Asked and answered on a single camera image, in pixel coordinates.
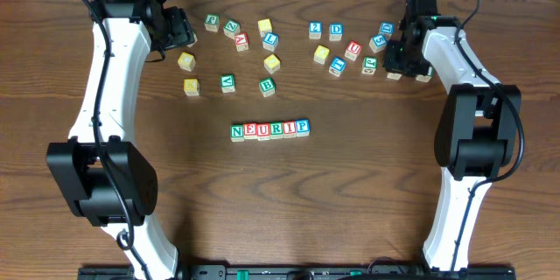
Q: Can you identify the yellow S block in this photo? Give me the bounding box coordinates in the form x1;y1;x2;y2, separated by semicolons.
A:
387;73;402;81

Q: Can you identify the green N block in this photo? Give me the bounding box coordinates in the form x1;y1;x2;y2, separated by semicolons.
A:
230;125;245;142

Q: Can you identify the blue P block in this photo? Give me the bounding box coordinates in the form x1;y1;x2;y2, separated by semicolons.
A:
296;119;311;137

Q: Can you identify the red E block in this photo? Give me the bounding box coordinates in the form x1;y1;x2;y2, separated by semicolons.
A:
242;122;258;140

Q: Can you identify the red u block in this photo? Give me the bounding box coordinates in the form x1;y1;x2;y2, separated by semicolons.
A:
345;40;363;61
256;123;271;141

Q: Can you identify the red I block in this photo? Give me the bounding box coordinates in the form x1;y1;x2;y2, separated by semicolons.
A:
282;121;297;138

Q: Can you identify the green R block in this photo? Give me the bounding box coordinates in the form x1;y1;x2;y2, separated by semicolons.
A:
269;122;284;140

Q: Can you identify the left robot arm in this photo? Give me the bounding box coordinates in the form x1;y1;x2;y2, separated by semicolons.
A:
46;0;193;279

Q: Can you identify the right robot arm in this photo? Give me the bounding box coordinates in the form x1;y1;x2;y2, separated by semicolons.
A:
383;13;524;277

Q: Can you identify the green L block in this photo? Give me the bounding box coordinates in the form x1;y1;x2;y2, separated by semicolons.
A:
186;31;198;47

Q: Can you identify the blue 5 block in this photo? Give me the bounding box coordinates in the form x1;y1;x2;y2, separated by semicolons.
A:
369;34;387;53

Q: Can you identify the blue D block right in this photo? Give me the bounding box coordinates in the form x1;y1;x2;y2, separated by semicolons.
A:
379;21;395;40

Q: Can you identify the blue d block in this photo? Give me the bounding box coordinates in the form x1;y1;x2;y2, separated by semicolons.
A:
379;21;395;40
329;23;343;41

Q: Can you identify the green J block right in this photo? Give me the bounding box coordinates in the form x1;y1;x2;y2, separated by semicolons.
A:
361;56;378;75

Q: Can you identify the green j block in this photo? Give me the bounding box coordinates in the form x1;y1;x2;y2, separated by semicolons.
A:
361;56;378;75
205;14;220;32

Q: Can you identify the green 4 block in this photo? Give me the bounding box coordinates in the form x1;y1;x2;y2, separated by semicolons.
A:
416;66;434;83

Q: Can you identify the green J block far left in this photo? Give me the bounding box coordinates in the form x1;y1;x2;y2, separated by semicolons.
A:
205;14;220;32

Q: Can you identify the green Z block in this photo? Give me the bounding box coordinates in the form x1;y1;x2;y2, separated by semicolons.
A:
223;20;241;39

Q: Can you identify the yellow K block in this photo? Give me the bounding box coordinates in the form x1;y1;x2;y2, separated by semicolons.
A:
183;78;200;96

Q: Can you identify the blue T block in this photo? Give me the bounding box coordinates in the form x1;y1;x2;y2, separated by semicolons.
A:
329;57;347;77

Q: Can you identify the red A block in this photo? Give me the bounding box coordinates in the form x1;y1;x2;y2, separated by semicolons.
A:
234;32;249;52

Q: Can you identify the green V block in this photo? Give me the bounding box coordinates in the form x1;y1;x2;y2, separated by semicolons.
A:
220;74;235;94

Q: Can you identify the yellow block top middle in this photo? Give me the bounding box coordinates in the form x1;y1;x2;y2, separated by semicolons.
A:
257;18;273;38

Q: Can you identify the blue 2 block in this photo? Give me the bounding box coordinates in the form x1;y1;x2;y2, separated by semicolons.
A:
309;21;323;39

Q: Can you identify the blue L block left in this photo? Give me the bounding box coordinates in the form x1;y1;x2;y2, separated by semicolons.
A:
262;32;279;52

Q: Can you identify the yellow block centre left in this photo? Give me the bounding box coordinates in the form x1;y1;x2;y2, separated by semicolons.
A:
263;53;281;74

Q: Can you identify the green B block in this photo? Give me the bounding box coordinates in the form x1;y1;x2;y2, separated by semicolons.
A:
258;78;276;97

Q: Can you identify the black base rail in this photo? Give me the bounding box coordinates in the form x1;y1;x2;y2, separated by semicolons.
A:
77;263;518;280

